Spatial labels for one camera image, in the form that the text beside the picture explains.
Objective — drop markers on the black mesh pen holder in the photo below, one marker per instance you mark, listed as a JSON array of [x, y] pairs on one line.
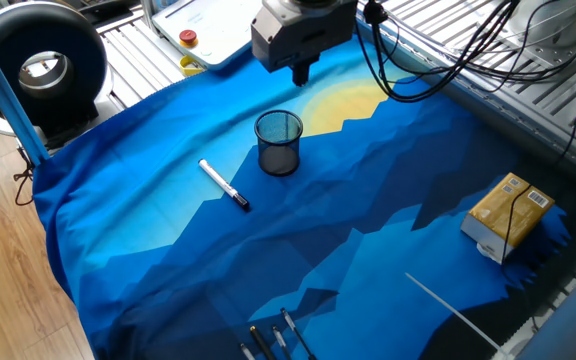
[[278, 160]]

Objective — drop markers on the blue metal pole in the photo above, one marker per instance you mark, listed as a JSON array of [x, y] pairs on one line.
[[3, 95]]

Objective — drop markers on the silver Schunk gripper body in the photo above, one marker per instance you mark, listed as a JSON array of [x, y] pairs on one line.
[[293, 35]]

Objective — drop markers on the black pen gold tip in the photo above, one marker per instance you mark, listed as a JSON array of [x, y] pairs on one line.
[[262, 342]]

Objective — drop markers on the yellow plastic holder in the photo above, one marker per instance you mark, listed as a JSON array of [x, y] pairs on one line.
[[190, 66]]

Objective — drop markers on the white marker pen black cap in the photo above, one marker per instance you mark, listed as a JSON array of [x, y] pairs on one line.
[[220, 181]]

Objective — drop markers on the clear black ballpoint pen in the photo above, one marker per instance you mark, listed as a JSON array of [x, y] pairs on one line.
[[295, 332], [246, 351], [280, 342]]

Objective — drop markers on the white teach pendant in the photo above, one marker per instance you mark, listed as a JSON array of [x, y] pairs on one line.
[[218, 35]]

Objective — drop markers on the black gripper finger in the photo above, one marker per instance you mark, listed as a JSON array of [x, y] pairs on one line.
[[297, 72], [306, 65]]

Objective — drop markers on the blue mountain print cloth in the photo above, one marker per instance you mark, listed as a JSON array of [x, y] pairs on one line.
[[168, 200]]

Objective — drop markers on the black round blower fan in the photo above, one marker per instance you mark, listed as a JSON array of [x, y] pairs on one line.
[[83, 60]]

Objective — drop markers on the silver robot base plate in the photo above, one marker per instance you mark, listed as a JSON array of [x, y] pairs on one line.
[[513, 346]]

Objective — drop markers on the yellow tissue box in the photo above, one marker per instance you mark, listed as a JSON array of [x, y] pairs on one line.
[[498, 220]]

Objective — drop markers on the silver aluminium rail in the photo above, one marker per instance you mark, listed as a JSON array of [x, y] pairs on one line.
[[518, 117]]

